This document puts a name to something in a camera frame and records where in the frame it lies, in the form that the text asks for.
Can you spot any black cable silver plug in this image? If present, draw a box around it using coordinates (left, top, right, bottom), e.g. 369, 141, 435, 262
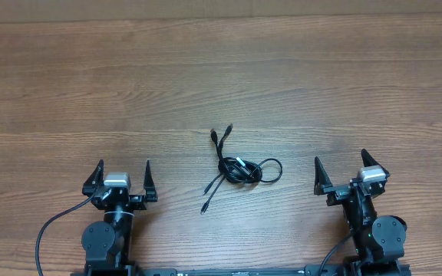
200, 125, 262, 215

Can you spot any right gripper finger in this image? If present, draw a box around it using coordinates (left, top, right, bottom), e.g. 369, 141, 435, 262
314, 156, 333, 196
361, 149, 390, 177

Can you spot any black USB cable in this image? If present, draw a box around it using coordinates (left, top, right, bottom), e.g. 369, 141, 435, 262
203, 123, 283, 196

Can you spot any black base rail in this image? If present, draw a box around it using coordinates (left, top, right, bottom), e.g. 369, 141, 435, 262
69, 263, 412, 276

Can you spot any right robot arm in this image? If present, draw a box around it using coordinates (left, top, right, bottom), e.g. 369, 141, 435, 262
314, 149, 411, 276

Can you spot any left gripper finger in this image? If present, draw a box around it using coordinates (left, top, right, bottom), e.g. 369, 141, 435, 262
82, 159, 104, 196
143, 160, 158, 202

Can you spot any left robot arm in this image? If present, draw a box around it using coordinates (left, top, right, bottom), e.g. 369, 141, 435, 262
81, 161, 158, 276

